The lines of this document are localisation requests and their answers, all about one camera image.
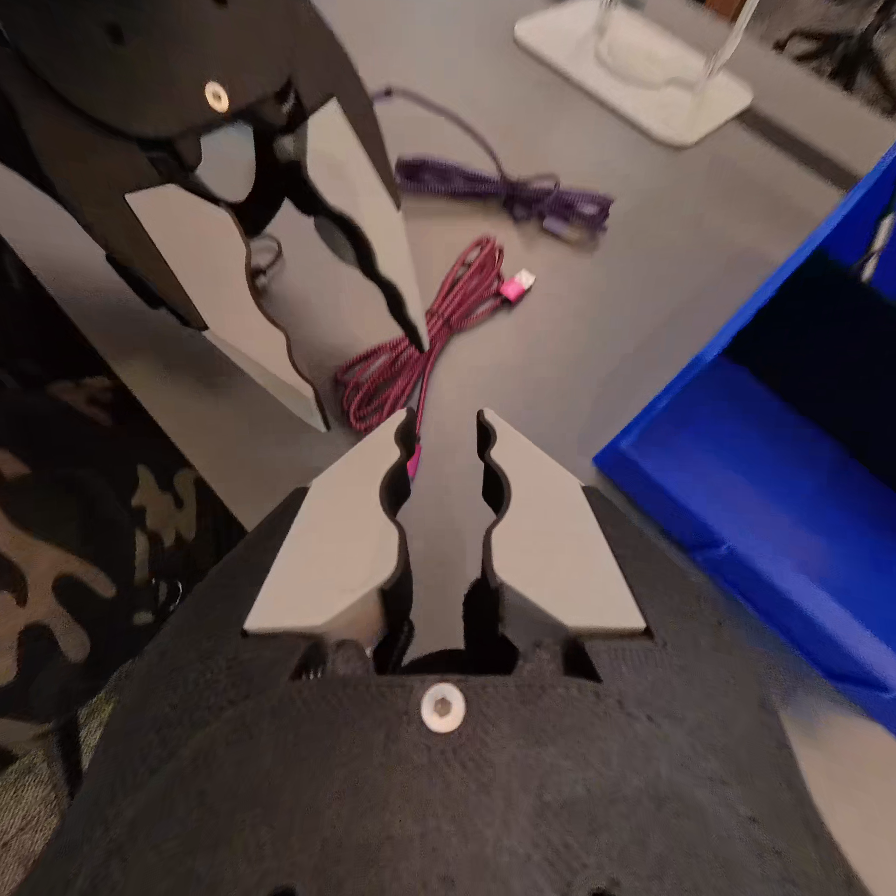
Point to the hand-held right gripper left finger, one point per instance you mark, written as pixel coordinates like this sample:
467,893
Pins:
329,553

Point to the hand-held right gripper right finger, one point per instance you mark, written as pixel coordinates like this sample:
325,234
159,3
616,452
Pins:
567,553

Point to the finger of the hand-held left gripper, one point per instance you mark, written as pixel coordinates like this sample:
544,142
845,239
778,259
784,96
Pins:
364,210
203,259

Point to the blue plastic bin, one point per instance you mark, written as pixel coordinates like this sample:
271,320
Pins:
770,525

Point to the black office chair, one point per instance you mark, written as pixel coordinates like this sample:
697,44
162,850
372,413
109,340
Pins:
854,49

